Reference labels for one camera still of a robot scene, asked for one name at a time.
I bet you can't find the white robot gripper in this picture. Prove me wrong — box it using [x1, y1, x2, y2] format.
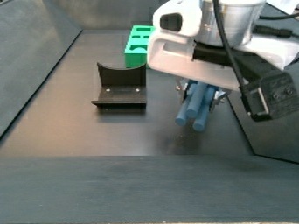
[147, 0, 299, 111]

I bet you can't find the light blue three-prong object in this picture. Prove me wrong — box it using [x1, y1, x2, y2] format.
[175, 82, 217, 131]

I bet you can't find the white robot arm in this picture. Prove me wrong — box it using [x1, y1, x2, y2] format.
[147, 0, 299, 120]

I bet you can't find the dark brown curved fixture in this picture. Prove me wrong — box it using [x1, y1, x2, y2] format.
[91, 64, 147, 107]

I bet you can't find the green shape-sorter base block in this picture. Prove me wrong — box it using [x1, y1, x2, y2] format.
[125, 25, 155, 68]

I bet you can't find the black camera cable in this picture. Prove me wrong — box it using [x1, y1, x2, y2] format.
[212, 0, 253, 115]

